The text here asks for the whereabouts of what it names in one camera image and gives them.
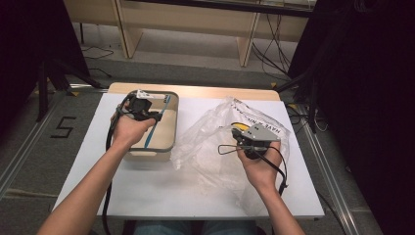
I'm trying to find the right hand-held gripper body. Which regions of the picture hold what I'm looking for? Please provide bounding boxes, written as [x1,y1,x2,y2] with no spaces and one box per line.
[239,122,281,161]

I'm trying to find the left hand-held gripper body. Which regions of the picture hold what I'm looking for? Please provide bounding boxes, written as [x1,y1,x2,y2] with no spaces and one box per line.
[116,89,155,121]

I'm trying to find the blue toothbrush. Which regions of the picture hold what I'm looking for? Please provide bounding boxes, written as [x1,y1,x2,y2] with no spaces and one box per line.
[144,95,171,148]

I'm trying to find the beige storage bin grey rim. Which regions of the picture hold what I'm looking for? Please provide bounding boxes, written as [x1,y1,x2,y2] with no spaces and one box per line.
[114,89,180,163]

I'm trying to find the clear plastic bag yellow smiley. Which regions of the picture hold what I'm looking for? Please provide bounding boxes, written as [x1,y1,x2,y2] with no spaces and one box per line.
[169,96,292,216]

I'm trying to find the person's left hand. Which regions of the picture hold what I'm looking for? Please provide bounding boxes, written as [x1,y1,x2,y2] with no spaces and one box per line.
[111,114,157,150]

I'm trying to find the person's right hand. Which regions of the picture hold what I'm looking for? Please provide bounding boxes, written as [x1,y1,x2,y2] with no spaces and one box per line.
[237,141,284,194]

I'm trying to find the black metal stand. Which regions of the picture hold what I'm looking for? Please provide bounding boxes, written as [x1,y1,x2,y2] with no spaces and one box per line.
[275,70,319,133]

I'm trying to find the white board sheet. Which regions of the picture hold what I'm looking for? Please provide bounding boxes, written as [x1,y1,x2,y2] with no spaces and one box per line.
[53,92,326,220]

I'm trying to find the black tripod stand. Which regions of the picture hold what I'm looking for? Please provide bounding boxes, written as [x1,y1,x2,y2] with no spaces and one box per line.
[35,58,103,123]

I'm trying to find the light wooden desk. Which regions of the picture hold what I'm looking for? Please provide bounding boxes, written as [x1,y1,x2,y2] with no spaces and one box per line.
[63,0,316,68]

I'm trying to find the person's blue jeans legs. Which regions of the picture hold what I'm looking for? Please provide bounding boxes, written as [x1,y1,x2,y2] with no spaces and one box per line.
[133,219,258,235]

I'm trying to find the dark curtain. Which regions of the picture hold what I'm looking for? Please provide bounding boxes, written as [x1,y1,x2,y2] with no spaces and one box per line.
[0,0,91,131]
[287,0,415,235]

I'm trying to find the tangled cables beside table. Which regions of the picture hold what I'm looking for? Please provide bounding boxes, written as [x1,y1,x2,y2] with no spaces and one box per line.
[286,103,328,133]

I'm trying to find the thin black floor cable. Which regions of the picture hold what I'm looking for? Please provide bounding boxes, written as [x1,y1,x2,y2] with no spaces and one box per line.
[79,45,115,79]

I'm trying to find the metal floor rail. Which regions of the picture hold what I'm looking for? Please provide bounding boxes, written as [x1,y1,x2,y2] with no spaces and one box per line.
[0,94,71,199]
[301,107,361,235]

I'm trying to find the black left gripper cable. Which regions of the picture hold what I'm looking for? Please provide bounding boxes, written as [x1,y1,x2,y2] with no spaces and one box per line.
[101,92,132,235]

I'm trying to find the bundle of black floor cables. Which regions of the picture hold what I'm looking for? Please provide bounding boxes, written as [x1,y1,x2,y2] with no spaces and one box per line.
[251,14,292,78]

